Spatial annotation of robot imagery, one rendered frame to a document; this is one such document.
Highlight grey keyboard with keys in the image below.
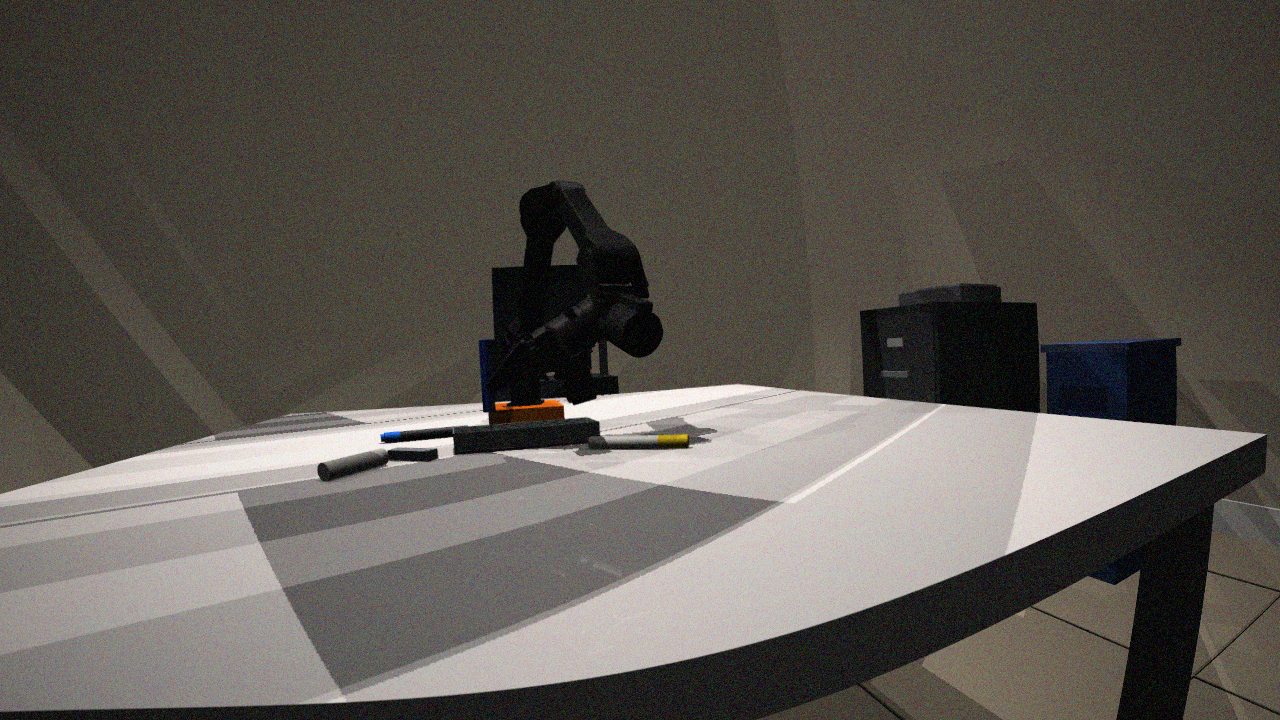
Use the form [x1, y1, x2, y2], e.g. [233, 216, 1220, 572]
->
[453, 416, 600, 455]

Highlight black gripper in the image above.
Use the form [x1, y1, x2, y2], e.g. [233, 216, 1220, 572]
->
[485, 306, 598, 393]

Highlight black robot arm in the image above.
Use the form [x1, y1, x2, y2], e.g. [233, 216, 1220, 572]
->
[498, 181, 663, 407]

